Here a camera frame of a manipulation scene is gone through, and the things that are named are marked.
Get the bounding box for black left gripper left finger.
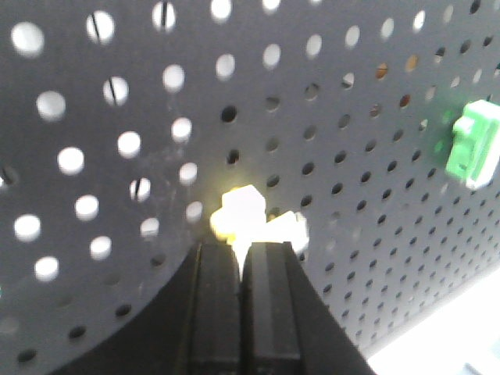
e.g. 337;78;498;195
56;244;241;374

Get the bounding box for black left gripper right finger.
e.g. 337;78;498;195
241;243;373;374

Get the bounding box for yellow toggle switch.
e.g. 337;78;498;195
209;184;309;273

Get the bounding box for green toggle switch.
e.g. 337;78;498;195
445;99;499;191

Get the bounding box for black perforated pegboard panel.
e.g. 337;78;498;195
1;1;499;374

